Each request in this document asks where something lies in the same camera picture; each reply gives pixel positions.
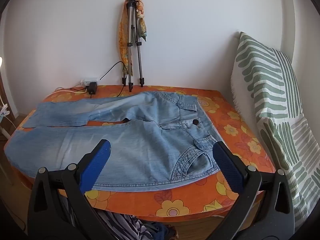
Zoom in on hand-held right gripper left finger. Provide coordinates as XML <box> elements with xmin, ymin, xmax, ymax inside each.
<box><xmin>27</xmin><ymin>139</ymin><xmax>118</xmax><ymax>240</ymax></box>

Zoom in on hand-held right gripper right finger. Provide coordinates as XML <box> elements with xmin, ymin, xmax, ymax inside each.
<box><xmin>210</xmin><ymin>141</ymin><xmax>297</xmax><ymax>240</ymax></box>

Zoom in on light blue denim pants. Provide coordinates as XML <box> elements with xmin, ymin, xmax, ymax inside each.
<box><xmin>4</xmin><ymin>91</ymin><xmax>222</xmax><ymax>192</ymax></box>

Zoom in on striped blue white clothing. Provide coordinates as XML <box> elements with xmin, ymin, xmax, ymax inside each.
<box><xmin>60</xmin><ymin>195</ymin><xmax>180</xmax><ymax>240</ymax></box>

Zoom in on orange floral tablecloth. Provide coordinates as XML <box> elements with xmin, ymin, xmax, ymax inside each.
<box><xmin>4</xmin><ymin>84</ymin><xmax>277</xmax><ymax>223</ymax></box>

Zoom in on white power strip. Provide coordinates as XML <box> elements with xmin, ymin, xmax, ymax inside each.
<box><xmin>80</xmin><ymin>77</ymin><xmax>98</xmax><ymax>87</ymax></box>

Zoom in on green striped white pillow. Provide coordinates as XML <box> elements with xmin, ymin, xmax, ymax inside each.
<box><xmin>229</xmin><ymin>31</ymin><xmax>320</xmax><ymax>230</ymax></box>

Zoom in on orange patterned scarf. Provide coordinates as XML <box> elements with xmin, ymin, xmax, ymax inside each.
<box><xmin>118</xmin><ymin>0</ymin><xmax>148</xmax><ymax>77</ymax></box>

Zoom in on silver black tripod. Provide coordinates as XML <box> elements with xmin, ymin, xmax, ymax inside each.
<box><xmin>122</xmin><ymin>0</ymin><xmax>145</xmax><ymax>92</ymax></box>

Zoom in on thin black cable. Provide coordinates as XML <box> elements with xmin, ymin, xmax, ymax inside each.
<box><xmin>90</xmin><ymin>61</ymin><xmax>128</xmax><ymax>98</ymax></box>

